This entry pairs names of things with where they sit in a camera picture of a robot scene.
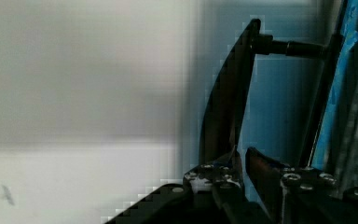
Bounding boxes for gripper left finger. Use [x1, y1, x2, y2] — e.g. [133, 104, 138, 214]
[182, 149, 244, 200]

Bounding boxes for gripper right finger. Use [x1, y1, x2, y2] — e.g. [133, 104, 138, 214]
[245, 147, 337, 224]

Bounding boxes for silver black toaster oven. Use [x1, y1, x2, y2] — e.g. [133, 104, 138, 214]
[180, 0, 358, 200]

